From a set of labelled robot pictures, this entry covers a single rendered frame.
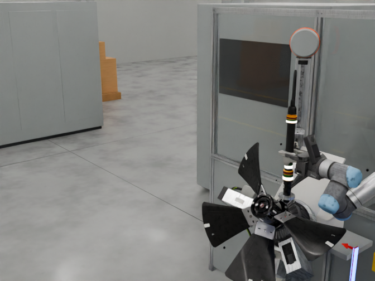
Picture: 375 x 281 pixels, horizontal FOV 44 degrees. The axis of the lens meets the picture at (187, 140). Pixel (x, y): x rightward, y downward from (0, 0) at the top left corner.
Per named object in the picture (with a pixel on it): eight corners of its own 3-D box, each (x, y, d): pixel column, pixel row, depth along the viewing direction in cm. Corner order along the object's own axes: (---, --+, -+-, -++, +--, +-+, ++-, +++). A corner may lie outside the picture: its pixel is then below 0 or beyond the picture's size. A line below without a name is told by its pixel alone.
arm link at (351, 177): (349, 184, 171) (359, 165, 173) (323, 176, 180) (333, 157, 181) (356, 194, 177) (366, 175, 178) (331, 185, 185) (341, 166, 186)
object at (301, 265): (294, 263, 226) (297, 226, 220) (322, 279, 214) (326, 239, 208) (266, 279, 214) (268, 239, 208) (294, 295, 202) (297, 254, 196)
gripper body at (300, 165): (292, 173, 194) (316, 181, 185) (293, 153, 192) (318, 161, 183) (303, 168, 199) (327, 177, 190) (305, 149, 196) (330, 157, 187)
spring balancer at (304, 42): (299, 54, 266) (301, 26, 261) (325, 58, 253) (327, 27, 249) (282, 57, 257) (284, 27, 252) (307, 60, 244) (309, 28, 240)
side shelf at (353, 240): (316, 222, 280) (317, 217, 279) (372, 245, 253) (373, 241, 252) (291, 234, 265) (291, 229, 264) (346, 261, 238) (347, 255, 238)
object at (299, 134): (291, 141, 266) (292, 126, 264) (303, 142, 264) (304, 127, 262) (289, 146, 257) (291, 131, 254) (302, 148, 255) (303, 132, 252)
